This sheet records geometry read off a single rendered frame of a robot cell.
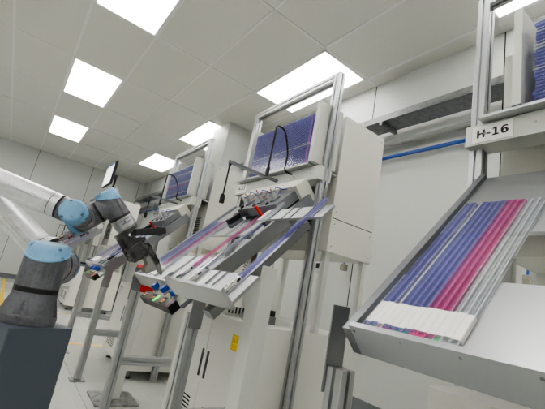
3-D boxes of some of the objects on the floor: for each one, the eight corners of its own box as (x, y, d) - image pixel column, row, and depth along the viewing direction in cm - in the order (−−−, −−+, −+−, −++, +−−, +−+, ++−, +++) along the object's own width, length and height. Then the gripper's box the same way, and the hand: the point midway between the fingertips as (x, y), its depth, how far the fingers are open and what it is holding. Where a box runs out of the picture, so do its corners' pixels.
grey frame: (142, 525, 112) (261, 14, 157) (93, 424, 175) (188, 79, 220) (280, 498, 142) (347, 75, 187) (196, 419, 205) (261, 118, 249)
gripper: (111, 235, 131) (142, 283, 136) (118, 235, 124) (150, 286, 129) (132, 223, 136) (161, 270, 141) (139, 222, 128) (170, 272, 133)
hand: (160, 270), depth 136 cm, fingers closed
